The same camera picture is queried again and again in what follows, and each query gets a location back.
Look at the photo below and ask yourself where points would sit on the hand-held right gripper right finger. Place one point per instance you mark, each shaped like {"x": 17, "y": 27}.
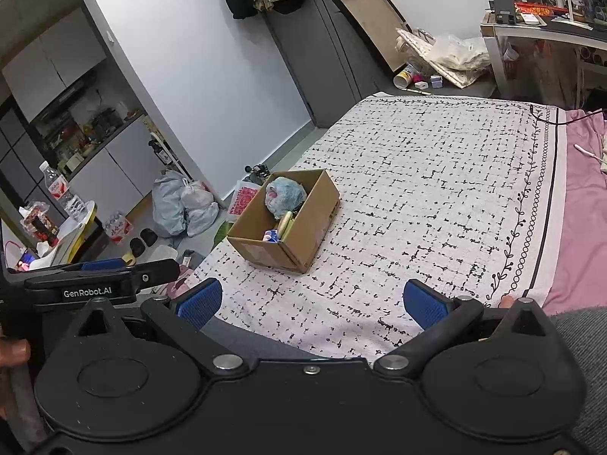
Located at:
{"x": 427, "y": 308}

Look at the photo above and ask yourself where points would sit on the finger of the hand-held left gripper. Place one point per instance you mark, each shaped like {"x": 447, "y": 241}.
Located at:
{"x": 102, "y": 264}
{"x": 159, "y": 272}

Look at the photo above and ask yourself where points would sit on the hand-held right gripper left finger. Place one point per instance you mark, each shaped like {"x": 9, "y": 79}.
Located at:
{"x": 199, "y": 301}

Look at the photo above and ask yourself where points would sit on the small colourful packet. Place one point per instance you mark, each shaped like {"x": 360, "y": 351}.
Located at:
{"x": 272, "y": 236}

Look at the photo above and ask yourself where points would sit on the orange green burger plush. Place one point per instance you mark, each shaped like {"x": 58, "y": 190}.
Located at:
{"x": 286, "y": 225}

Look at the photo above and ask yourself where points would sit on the cardboard box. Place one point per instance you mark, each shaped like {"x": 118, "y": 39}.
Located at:
{"x": 303, "y": 241}

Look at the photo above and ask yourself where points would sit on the grey pink plush elephant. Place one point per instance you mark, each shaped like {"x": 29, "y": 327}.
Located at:
{"x": 287, "y": 194}

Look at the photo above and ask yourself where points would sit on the person's left hand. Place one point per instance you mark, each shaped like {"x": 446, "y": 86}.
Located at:
{"x": 14, "y": 353}

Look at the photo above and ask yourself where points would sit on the black shoe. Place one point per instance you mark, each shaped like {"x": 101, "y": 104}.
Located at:
{"x": 137, "y": 247}
{"x": 149, "y": 237}

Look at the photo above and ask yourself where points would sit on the yellow white stool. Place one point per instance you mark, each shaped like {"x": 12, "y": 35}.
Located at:
{"x": 76, "y": 237}

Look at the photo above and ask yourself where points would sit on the red white bottle pack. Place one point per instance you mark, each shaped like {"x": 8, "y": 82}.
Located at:
{"x": 117, "y": 228}

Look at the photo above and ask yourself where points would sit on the grey plastic bag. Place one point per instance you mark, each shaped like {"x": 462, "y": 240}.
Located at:
{"x": 168, "y": 204}

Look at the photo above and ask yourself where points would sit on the red black snack bag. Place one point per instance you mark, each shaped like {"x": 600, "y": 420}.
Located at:
{"x": 40, "y": 225}

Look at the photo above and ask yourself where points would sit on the white plastic bag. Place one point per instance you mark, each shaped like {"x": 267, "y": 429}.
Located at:
{"x": 201, "y": 211}

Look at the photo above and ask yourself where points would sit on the clear water bottle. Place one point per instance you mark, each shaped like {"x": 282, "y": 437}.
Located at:
{"x": 59, "y": 189}

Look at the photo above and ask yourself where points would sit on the white kitchen cabinet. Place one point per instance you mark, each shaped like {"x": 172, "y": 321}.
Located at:
{"x": 123, "y": 166}

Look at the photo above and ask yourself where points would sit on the red patterned bag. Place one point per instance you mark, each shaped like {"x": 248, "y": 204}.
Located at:
{"x": 243, "y": 201}

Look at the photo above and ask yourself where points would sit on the white black printed blanket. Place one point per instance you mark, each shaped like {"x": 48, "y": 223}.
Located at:
{"x": 427, "y": 175}

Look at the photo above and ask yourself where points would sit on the black tripod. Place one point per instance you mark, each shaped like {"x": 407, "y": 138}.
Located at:
{"x": 258, "y": 174}

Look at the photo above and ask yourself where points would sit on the person's grey trouser leg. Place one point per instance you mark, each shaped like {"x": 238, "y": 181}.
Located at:
{"x": 585, "y": 379}

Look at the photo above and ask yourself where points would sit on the pink bed sheet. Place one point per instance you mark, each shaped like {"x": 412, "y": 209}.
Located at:
{"x": 583, "y": 222}

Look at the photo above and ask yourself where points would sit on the small purple box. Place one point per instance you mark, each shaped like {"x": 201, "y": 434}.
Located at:
{"x": 436, "y": 81}

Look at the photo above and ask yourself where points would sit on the yellow white cylinder can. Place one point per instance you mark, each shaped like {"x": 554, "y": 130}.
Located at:
{"x": 407, "y": 79}

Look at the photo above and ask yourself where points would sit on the cream tote bag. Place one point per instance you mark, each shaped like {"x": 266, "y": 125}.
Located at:
{"x": 455, "y": 59}

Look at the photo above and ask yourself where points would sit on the grey door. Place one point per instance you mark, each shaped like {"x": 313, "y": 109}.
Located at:
{"x": 313, "y": 57}

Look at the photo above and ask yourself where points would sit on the white desk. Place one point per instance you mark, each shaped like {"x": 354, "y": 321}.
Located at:
{"x": 536, "y": 31}

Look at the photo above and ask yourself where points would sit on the dark picture frame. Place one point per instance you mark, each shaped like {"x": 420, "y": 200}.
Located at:
{"x": 374, "y": 23}

